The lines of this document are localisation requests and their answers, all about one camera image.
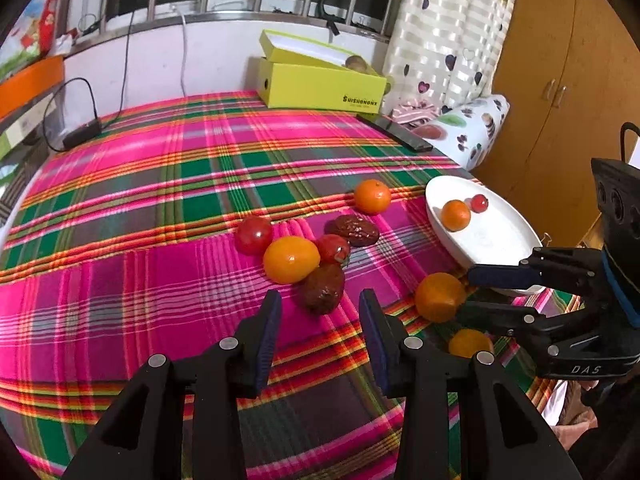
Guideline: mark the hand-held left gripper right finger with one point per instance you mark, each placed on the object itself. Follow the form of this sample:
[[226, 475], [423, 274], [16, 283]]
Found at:
[[372, 340]]

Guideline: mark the orange tangerine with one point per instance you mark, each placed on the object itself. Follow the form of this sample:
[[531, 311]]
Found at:
[[455, 215], [470, 344], [440, 296]]

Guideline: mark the pink striped cloth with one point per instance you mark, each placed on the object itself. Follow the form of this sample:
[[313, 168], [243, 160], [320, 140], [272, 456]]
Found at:
[[412, 110]]

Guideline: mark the white printed pillow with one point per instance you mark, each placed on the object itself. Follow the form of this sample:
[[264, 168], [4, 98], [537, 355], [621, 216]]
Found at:
[[470, 125]]

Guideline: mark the yellow green box lid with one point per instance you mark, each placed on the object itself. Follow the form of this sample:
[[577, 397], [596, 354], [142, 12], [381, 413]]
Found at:
[[300, 45]]

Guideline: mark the black phone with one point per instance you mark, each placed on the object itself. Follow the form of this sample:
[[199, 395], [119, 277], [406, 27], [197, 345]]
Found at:
[[395, 132]]

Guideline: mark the orange box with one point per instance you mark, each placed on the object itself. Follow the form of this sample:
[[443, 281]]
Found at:
[[30, 85]]

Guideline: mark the yellow orange tomato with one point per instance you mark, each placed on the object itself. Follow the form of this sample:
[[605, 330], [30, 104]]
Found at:
[[291, 259]]

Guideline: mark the white curtain with hearts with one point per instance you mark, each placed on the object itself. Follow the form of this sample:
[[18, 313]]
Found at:
[[450, 25]]

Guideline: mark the wooden cabinet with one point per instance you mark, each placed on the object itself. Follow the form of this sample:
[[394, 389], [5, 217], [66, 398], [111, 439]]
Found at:
[[565, 85]]

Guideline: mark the colourful cartoon printed box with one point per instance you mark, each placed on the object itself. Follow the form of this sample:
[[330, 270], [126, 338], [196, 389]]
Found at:
[[25, 25]]

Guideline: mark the white plate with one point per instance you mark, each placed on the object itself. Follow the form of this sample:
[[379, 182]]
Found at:
[[495, 245]]

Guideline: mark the small red tomato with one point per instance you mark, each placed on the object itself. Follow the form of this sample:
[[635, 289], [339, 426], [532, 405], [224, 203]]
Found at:
[[332, 248]]

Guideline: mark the green round fruit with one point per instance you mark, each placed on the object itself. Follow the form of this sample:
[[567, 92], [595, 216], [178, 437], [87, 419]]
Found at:
[[389, 85]]

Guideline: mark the large red tomato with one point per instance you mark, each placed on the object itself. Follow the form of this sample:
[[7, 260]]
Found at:
[[254, 234]]

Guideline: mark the black power adapter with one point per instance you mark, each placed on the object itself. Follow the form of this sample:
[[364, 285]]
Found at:
[[82, 132]]

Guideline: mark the wrinkled dark red jujube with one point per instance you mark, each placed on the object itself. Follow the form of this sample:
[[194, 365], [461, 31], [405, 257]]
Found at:
[[356, 230]]

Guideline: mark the tangerine with stem dot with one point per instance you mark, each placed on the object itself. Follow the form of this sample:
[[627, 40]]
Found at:
[[372, 196]]

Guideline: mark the long white green box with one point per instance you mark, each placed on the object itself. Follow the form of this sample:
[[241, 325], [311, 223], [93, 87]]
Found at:
[[15, 135]]

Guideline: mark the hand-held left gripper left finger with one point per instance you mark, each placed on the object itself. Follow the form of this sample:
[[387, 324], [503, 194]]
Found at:
[[270, 340]]

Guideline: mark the pink green plaid tablecloth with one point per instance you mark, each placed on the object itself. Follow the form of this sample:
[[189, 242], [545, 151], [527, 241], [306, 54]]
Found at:
[[150, 185]]

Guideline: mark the brown kiwi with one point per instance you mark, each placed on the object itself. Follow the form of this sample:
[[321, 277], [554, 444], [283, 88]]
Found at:
[[356, 63]]

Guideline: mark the red cherry tomato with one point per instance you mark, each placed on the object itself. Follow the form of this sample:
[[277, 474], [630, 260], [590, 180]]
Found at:
[[479, 202]]

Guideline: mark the yellow green cardboard box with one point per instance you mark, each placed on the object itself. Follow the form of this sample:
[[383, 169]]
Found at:
[[320, 90]]

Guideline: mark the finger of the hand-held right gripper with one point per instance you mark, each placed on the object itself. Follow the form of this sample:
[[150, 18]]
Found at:
[[495, 276], [500, 316]]

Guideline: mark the smooth dark red jujube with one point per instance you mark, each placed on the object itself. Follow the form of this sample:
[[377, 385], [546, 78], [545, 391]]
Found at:
[[323, 287]]

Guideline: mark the metal window grille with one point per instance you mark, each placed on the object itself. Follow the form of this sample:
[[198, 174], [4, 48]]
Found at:
[[225, 12]]

